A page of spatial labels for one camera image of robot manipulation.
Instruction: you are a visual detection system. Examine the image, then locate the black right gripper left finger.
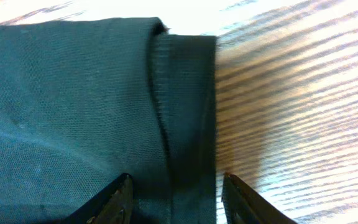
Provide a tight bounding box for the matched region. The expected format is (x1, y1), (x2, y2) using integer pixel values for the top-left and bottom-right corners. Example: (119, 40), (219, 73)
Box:
(63, 173), (134, 224)

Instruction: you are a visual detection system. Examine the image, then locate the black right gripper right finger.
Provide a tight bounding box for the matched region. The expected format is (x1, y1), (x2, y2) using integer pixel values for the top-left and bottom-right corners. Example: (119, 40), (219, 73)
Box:
(222, 173), (296, 224)

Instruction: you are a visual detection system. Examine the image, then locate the black polo shirt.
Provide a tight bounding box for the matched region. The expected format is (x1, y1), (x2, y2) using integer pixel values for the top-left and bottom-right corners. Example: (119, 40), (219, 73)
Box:
(0, 17), (216, 223)

